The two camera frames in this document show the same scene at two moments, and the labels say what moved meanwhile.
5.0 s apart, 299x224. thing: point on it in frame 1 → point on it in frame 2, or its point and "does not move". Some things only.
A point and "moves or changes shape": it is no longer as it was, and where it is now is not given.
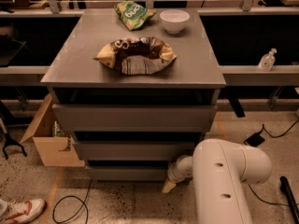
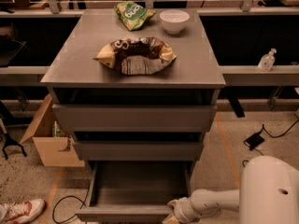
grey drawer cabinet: x=129 y=127 does not move
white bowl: x=174 y=21 does not move
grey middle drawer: x=135 y=150 does not move
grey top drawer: x=132 y=118 does not move
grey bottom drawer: x=127 y=173 moves or changes shape
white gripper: x=176 y=173 → x=180 y=211
